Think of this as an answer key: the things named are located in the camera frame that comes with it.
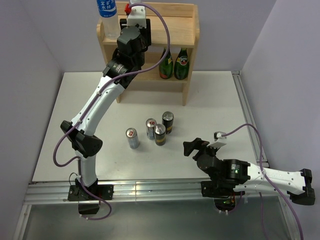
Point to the aluminium side rail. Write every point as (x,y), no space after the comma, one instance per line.
(249,119)

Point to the green glass bottle left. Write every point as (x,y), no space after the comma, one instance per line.
(166,67)

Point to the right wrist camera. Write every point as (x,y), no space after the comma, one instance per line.
(219,140)

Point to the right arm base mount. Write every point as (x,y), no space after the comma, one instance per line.
(225,198)

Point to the black can rear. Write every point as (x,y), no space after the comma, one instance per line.
(167,121)

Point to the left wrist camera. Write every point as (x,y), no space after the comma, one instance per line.
(136,16)

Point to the green glass bottle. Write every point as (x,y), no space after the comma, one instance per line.
(166,67)
(181,66)

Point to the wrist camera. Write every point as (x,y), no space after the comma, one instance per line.
(219,140)
(136,16)

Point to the silver can middle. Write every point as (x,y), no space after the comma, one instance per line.
(150,124)

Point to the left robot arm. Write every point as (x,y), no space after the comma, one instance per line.
(127,61)

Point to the aluminium front rail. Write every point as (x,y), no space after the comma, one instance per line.
(49,193)

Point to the black can front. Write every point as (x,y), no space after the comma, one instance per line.
(159,134)

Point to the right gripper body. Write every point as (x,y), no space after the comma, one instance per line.
(207,149)

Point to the silver can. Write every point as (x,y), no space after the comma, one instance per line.
(132,137)
(150,124)

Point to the green glass bottle right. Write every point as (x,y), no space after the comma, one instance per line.
(181,66)

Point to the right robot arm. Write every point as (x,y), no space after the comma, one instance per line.
(228,177)

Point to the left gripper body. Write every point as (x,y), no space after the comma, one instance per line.
(145,34)

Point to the water bottle blue label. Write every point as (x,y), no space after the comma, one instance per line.
(108,12)

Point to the black can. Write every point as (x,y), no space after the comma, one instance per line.
(167,121)
(159,134)

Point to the wooden two-tier shelf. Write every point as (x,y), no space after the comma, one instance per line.
(182,20)

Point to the silver can front left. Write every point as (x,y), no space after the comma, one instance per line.
(132,137)

